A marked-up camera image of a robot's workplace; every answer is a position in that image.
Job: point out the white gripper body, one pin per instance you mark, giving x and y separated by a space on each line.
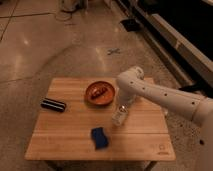
125 98

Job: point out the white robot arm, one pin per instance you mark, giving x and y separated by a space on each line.
193 107

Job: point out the black rectangular case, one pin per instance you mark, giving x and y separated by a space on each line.
53 105

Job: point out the orange ceramic bowl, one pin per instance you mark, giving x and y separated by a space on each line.
99 93

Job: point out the clear plastic bottle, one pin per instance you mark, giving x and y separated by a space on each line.
120 115

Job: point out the wooden table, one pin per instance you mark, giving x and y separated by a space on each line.
85 132

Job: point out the black floor box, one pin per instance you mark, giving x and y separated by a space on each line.
130 25

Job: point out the blue sponge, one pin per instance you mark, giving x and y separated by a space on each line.
99 138

